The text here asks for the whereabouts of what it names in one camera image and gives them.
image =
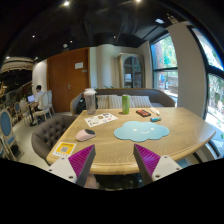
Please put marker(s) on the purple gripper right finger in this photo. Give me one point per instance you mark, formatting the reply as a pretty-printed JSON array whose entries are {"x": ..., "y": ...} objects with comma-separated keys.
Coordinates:
[{"x": 152, "y": 166}]

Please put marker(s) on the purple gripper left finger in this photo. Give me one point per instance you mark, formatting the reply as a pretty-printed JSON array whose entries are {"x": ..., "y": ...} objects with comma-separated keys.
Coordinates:
[{"x": 75, "y": 168}]

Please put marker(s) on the pink computer mouse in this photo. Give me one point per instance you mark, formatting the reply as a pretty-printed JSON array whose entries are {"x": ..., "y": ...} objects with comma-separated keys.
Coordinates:
[{"x": 85, "y": 134}]

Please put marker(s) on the blue cloud mouse pad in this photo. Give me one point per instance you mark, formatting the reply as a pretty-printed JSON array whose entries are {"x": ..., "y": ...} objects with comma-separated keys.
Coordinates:
[{"x": 137, "y": 131}]

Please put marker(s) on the yellow QR code sticker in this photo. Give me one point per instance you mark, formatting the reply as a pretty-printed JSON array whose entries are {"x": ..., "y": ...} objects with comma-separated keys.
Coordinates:
[{"x": 64, "y": 149}]

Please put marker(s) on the grey tufted armchair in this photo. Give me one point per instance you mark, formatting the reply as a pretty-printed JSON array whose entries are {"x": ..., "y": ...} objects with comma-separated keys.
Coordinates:
[{"x": 46, "y": 135}]

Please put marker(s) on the small blue object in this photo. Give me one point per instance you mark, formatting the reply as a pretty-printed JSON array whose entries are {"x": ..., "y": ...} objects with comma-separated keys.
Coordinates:
[{"x": 155, "y": 119}]

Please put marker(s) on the white sticker menu sheet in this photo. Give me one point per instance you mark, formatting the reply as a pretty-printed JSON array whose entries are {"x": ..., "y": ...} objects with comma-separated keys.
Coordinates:
[{"x": 100, "y": 119}]

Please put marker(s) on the black red phone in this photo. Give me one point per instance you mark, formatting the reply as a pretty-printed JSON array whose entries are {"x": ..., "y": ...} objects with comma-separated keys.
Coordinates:
[{"x": 143, "y": 113}]

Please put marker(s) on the small white object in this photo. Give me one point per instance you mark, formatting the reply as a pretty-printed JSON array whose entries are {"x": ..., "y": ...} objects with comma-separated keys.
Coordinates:
[{"x": 154, "y": 110}]

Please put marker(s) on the black backpack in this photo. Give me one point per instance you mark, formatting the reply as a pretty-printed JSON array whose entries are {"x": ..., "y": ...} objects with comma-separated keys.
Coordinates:
[{"x": 82, "y": 104}]

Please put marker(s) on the blue white chair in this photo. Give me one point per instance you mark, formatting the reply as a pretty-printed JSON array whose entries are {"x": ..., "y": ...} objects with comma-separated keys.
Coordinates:
[{"x": 13, "y": 150}]

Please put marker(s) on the green cylindrical can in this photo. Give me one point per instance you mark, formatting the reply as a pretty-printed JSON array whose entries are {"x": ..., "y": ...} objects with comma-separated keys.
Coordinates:
[{"x": 125, "y": 104}]

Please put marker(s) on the clear plastic shaker bottle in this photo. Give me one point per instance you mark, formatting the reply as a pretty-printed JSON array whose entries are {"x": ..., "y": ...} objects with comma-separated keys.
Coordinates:
[{"x": 89, "y": 95}]

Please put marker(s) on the grey sofa bench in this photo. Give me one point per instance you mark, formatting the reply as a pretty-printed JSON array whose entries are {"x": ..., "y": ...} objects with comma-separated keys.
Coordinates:
[{"x": 139, "y": 98}]

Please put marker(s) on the person in white shirt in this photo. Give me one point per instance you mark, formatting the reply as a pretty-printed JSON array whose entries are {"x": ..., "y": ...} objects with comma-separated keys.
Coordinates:
[{"x": 38, "y": 98}]

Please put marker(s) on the orange wooden door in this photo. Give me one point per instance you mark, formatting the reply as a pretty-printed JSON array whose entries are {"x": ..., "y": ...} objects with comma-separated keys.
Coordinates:
[{"x": 68, "y": 76}]

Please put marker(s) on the arched mirror cabinet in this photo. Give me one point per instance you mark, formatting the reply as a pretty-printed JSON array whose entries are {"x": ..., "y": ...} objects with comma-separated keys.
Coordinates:
[{"x": 131, "y": 70}]

